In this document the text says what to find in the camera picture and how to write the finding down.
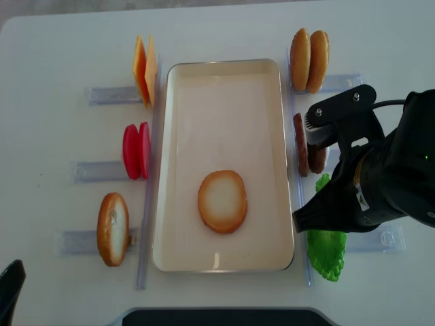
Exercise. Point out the brown meat patty outer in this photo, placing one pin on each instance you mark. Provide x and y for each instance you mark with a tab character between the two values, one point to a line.
316	158

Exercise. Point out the clear lettuce pusher track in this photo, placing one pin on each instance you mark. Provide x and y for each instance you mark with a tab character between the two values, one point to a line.
388	237

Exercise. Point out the bun slice rack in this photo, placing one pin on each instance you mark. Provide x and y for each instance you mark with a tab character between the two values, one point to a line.
320	53
300	57

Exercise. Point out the orange cheese slice inner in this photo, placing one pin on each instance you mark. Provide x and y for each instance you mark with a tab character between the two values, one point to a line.
151	71

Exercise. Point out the green lettuce leaf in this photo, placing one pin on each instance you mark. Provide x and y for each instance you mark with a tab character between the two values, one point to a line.
326	251

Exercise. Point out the clear bun pusher track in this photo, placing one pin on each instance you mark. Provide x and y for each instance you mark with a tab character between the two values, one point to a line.
342	82

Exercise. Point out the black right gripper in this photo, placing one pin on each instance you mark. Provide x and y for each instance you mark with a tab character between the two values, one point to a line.
366	190

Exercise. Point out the orange cheese slice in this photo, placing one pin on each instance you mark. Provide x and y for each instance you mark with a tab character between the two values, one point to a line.
151	71
139	66

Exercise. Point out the red tomato slice inner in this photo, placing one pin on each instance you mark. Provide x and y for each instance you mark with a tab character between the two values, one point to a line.
144	148

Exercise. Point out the orange cheese slice outer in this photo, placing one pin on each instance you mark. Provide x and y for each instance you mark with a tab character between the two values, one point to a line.
139	66

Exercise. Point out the white rectangular tray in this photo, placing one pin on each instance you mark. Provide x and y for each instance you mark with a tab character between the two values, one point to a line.
223	116

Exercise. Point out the bun slice inner right rack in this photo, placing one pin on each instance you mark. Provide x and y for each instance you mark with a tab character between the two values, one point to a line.
320	53

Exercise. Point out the clear cheese pusher track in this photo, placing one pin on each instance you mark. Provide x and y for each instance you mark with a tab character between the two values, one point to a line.
113	96

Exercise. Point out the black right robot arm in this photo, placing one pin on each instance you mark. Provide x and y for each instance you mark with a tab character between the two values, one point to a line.
413	153

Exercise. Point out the upright bread slice left rack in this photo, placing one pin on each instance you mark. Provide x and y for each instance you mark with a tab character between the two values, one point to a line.
113	229

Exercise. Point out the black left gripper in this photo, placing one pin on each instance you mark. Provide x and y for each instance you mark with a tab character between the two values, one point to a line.
11	282

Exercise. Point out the red tomato slice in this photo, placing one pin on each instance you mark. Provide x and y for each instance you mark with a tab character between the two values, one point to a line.
130	153
144	148

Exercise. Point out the clear bread pusher track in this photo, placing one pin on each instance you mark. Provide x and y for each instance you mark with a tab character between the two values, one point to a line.
70	243

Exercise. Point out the bun slice outer right rack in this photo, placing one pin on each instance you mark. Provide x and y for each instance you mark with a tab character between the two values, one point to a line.
300	57

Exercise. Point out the red tomato slice outer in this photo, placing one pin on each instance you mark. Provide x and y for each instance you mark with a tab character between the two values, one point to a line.
130	153

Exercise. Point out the clear tomato pusher track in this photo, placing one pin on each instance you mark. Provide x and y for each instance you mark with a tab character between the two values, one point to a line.
96	172

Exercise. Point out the bread slice on tray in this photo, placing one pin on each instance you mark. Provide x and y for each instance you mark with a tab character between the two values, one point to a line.
222	201

